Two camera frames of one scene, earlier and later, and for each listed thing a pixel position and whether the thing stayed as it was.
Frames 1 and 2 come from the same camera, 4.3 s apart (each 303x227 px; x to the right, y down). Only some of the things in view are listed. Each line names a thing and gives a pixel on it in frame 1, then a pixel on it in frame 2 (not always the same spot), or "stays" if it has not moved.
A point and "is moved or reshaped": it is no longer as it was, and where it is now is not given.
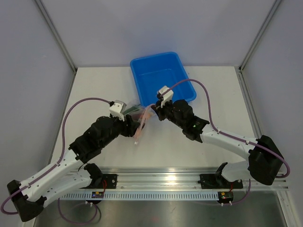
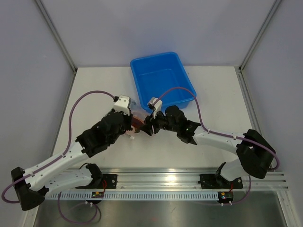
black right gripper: [160, 110] → [150, 121]
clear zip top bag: [144, 113] is moved or reshaped
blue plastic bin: [151, 73] stays
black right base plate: [217, 181] stays
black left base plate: [109, 181] stays
